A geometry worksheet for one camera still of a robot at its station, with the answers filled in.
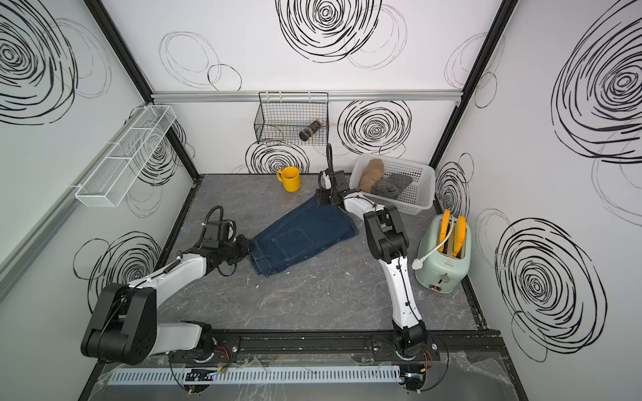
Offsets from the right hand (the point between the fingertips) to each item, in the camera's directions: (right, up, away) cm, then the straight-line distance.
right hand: (324, 193), depth 108 cm
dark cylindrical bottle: (-5, +23, -16) cm, 29 cm away
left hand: (-26, -19, -17) cm, 36 cm away
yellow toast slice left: (+37, -12, -32) cm, 50 cm away
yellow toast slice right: (+41, -14, -33) cm, 55 cm away
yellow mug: (-15, +7, +1) cm, 16 cm away
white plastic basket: (+42, -2, +4) cm, 42 cm away
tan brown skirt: (+22, +9, +6) cm, 25 cm away
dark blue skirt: (-10, -17, -9) cm, 22 cm away
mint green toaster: (+36, -25, -32) cm, 54 cm away
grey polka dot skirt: (+27, +3, -11) cm, 29 cm away
